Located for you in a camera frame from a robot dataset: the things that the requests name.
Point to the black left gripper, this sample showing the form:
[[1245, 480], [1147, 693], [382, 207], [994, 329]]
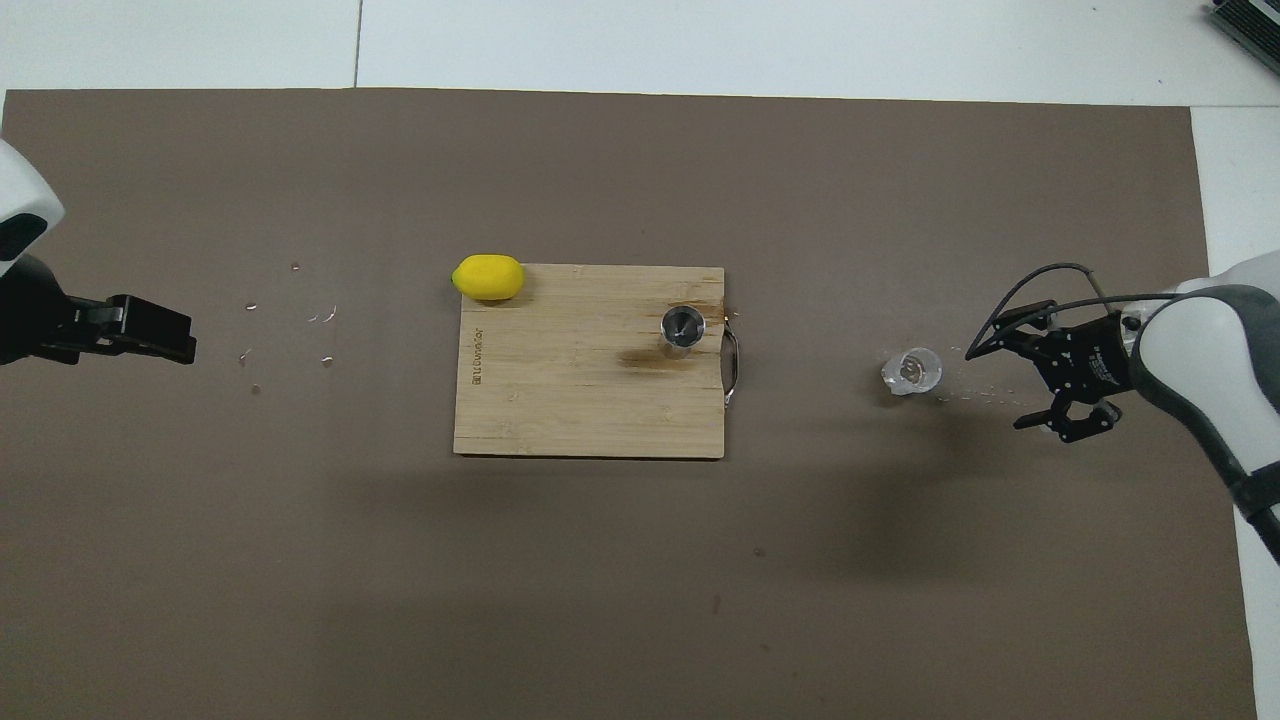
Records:
[[30, 305]]

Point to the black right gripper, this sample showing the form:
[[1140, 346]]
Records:
[[1090, 360]]

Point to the clear plastic cup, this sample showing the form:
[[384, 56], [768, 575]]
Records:
[[912, 372]]

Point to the steel jigger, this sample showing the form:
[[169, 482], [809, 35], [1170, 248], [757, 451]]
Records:
[[683, 325]]

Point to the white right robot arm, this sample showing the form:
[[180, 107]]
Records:
[[1200, 340]]

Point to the brown table mat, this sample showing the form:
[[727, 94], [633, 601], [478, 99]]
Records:
[[300, 580]]

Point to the yellow lemon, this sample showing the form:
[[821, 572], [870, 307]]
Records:
[[488, 277]]

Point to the grey ribbed device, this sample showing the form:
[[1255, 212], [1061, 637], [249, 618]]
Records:
[[1250, 25]]

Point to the wooden cutting board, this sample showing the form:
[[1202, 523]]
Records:
[[560, 380]]

